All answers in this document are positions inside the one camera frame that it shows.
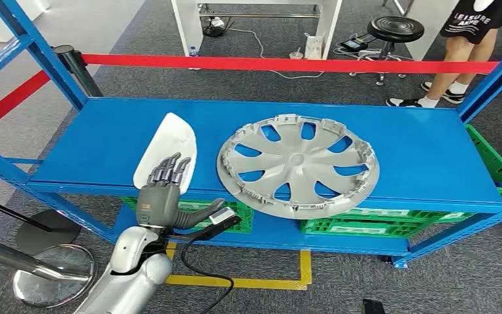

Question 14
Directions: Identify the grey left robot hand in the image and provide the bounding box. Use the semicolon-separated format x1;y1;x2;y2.
136;152;227;230

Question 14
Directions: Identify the white pointed plastic shell part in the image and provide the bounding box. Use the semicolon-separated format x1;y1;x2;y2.
133;113;197;196

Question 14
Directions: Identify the blue metal shelf rack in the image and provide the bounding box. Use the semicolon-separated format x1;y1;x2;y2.
0;0;502;270

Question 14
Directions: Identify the green plastic crate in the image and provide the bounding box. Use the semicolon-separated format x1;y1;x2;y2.
121;197;254;235
465;124;502;198
301;207;477;238

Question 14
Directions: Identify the grey wheel hubcap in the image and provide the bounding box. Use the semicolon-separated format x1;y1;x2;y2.
216;114;380;220

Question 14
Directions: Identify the yellow floor tape outline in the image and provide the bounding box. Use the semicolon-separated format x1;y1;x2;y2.
164;241;313;291

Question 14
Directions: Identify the white table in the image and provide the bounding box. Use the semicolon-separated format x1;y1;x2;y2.
171;0;344;61

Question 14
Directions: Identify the black controller with screen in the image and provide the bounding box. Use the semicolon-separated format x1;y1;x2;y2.
339;38;369;54

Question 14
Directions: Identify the black round stool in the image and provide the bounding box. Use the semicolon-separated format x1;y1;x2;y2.
348;16;425;86

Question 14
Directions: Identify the white table side panel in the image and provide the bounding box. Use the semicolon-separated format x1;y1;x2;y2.
405;0;460;61

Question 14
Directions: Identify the person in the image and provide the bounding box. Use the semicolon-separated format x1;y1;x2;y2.
385;0;502;109

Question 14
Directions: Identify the black left wrist camera bracket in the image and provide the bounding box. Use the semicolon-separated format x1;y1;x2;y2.
164;214;243;242

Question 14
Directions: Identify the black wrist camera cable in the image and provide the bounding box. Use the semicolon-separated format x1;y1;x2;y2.
180;235;235;314

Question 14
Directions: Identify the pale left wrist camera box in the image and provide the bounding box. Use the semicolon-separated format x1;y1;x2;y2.
209;207;237;225

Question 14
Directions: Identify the chrome stanchion post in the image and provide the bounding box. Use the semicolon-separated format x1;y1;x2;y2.
0;232;98;309

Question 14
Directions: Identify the black cable bundle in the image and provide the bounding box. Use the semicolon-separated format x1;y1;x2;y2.
202;17;235;38

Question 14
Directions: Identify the white floor cable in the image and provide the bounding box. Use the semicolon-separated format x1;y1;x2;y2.
229;27;326;80

